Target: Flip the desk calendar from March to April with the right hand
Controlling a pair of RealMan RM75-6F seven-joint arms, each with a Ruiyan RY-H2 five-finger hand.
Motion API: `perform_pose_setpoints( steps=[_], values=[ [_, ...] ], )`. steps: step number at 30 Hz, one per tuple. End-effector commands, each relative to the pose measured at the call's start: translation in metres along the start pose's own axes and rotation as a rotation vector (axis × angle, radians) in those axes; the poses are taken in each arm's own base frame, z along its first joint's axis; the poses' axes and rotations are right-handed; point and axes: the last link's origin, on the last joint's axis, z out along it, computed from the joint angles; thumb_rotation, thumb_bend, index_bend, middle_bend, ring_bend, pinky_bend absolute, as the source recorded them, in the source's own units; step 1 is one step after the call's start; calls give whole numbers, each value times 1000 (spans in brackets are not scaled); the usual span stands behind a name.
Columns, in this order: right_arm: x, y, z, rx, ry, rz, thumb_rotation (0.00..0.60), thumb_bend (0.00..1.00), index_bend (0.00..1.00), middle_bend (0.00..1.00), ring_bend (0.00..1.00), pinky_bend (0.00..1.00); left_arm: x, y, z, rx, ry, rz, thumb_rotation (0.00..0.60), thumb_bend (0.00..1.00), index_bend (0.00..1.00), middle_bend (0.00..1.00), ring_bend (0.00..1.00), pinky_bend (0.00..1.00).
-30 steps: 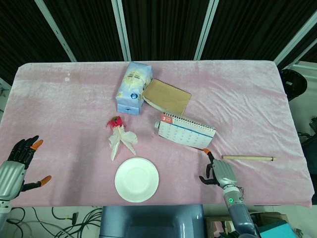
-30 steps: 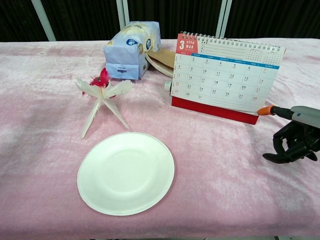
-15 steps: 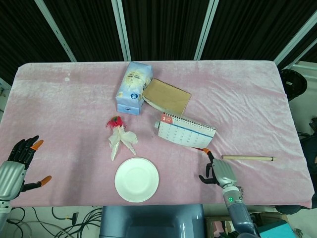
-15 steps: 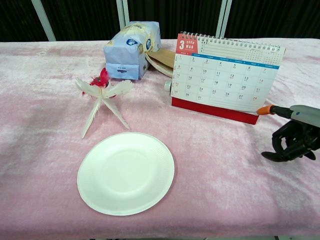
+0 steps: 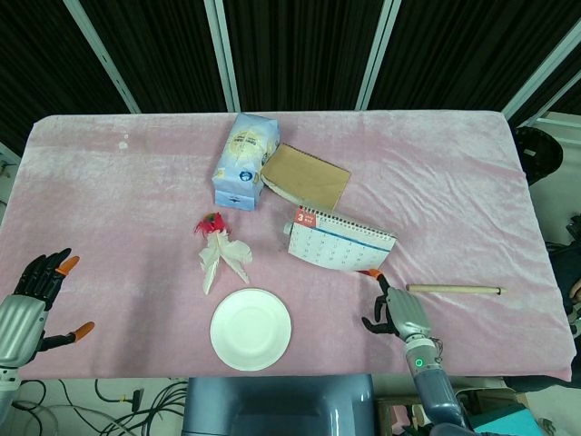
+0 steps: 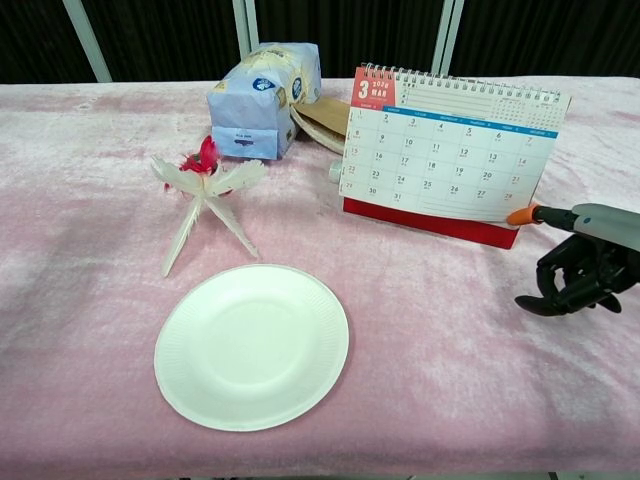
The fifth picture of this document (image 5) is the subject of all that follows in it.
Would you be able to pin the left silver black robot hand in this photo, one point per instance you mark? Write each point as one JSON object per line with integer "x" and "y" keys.
{"x": 22, "y": 313}

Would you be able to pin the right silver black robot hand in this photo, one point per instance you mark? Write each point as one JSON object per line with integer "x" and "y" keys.
{"x": 406, "y": 313}

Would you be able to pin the white spiral desk calendar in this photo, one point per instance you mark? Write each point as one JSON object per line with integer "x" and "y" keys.
{"x": 338, "y": 247}

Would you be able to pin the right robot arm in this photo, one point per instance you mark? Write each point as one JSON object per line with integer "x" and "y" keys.
{"x": 431, "y": 386}

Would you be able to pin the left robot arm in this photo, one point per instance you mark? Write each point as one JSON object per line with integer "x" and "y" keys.
{"x": 6, "y": 386}

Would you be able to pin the wooden stick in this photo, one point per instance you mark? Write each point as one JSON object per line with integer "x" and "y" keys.
{"x": 454, "y": 289}

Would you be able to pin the teal box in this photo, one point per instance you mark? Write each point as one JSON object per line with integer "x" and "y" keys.
{"x": 504, "y": 415}

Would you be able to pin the white paper plate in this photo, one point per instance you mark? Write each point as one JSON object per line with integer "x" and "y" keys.
{"x": 251, "y": 329}

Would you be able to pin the pink velvet tablecloth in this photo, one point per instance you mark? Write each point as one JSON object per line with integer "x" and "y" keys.
{"x": 136, "y": 204}

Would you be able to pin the grey blue robot torso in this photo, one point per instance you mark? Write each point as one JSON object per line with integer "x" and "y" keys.
{"x": 277, "y": 404}

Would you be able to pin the brown kraft paper notebook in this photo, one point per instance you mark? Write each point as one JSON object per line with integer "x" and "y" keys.
{"x": 306, "y": 177}

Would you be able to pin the red and white feather shuttlecock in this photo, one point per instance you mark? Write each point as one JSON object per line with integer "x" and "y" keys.
{"x": 220, "y": 247}

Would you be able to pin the black round stool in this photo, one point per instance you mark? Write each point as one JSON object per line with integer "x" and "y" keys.
{"x": 538, "y": 152}

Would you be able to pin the light blue tissue pack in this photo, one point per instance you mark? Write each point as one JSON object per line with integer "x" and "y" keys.
{"x": 245, "y": 159}

